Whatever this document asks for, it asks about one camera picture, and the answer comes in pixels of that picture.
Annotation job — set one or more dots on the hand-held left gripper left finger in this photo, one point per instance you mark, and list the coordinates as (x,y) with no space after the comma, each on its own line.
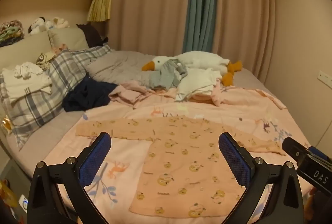
(94,159)

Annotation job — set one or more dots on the white goose plush toy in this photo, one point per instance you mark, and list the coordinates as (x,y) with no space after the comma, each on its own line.
(202,59)

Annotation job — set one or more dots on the folded pink garment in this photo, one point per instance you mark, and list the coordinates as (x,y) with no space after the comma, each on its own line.
(216,98)

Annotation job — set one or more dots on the green patterned cloth pile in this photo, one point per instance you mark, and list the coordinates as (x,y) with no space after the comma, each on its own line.
(10,33)

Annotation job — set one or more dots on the pink animal print blanket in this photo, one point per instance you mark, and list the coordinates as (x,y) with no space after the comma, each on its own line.
(124,151)

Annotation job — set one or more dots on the grey quilt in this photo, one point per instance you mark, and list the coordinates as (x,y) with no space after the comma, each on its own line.
(122,65)

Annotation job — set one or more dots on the navy garment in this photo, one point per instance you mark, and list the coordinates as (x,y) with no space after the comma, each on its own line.
(88,95)

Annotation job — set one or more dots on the small plaid pillow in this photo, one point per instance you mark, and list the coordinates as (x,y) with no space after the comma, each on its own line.
(96,54)

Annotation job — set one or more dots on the crumpled white cloth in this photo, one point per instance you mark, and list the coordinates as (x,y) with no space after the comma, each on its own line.
(27,69)

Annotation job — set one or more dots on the folded white shirt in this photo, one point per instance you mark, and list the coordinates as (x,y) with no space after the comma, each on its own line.
(26,87)

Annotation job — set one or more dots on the white garment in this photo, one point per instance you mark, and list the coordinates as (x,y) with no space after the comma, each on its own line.
(194,81)

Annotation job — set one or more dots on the beige headboard cushion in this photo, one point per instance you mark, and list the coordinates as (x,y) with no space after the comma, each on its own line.
(68,38)
(23,47)

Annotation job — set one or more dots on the yellow pleated fabric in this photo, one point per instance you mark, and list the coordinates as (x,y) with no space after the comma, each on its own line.
(99,7)

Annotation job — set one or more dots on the beige plush toy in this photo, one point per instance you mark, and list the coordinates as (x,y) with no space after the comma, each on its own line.
(58,22)

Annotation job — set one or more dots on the blue curtain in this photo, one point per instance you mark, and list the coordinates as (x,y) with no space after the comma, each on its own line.
(199,5)

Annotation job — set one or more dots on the pink doll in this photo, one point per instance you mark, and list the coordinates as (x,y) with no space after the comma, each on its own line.
(60,48)

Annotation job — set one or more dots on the pink duck print shirt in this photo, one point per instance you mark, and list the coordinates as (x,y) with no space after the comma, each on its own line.
(181,156)

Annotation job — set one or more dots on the white device with blue light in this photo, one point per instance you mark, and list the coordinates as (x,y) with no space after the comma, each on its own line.
(24,203)

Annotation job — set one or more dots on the orange yellow toy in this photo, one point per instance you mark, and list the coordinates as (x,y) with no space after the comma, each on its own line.
(6,194)

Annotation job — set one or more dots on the black and white plush toy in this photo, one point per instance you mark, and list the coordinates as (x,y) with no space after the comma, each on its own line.
(37,25)

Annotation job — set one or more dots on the black pillow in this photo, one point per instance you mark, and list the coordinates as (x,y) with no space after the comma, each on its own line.
(92,34)

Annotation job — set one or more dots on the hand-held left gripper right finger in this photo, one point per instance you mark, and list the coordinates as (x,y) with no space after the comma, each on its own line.
(234,161)

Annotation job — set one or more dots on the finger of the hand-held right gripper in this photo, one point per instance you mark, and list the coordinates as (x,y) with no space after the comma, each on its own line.
(294,148)
(320,153)

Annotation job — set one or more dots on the crumpled pink garment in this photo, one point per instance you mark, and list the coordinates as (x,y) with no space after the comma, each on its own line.
(124,95)

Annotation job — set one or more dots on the grey garment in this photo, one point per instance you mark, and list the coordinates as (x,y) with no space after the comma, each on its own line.
(166,73)

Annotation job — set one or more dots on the owl print cushion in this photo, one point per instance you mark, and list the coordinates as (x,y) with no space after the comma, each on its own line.
(45,59)

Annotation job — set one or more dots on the white wall socket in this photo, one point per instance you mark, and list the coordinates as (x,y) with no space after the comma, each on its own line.
(326,79)

